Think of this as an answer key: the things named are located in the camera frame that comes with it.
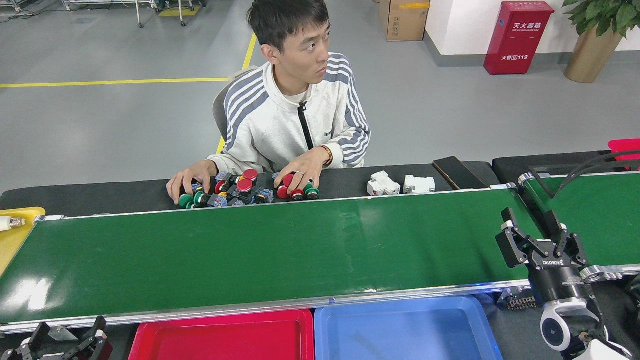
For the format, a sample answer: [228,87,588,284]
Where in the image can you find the person's left hand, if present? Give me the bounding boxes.
[274,146,331,195]

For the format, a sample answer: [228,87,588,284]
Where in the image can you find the short green conveyor belt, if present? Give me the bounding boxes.
[517,170,640,282]

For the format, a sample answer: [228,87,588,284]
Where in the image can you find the grey office chair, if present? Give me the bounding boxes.
[212,66,261,143]

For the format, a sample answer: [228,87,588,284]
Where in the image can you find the large red plastic bin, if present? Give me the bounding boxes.
[128,309,315,360]

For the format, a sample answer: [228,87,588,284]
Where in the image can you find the white wheeled stand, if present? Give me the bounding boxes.
[62,0,196,28]

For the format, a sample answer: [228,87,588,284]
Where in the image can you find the black roller chain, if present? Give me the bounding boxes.
[505,295,538,311]

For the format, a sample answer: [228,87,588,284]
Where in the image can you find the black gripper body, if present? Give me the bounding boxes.
[529,252,595,305]

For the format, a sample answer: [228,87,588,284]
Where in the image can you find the blue plastic bin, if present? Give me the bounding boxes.
[314,295,503,360]

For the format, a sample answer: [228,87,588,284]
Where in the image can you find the brown cardboard box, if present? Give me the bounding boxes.
[379,0,431,42]

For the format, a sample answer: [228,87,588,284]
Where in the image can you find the red fire extinguisher cabinet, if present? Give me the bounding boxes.
[483,1,555,76]

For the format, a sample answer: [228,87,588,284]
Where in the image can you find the black rectangular pad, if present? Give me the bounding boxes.
[432,156,486,191]

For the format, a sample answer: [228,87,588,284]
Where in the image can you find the yellow plastic tray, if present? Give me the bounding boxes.
[0,207,46,276]

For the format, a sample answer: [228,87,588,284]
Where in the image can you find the black metal bracket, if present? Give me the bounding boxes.
[527,165,557,200]

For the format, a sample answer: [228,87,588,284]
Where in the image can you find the person's right hand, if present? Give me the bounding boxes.
[166,160,219,206]

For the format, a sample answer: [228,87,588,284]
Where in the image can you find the person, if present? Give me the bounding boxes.
[166,0,372,206]

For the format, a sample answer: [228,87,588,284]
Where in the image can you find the potted plant in golden pot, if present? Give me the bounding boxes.
[562,0,640,84]

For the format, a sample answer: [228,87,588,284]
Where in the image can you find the small red plastic bin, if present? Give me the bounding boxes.
[608,138,640,172]

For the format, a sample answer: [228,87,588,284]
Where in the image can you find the white circuit breaker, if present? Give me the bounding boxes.
[402,174,437,195]
[366,170,402,197]

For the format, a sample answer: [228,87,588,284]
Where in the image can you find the black cable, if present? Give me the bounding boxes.
[554,149,640,197]
[562,157,640,188]

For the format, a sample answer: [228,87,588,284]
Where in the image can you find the long green conveyor belt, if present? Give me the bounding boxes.
[0,183,623,335]

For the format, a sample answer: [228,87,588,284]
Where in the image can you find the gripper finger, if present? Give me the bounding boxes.
[545,210,590,266]
[2,322,63,360]
[496,207,546,269]
[62,316,113,360]

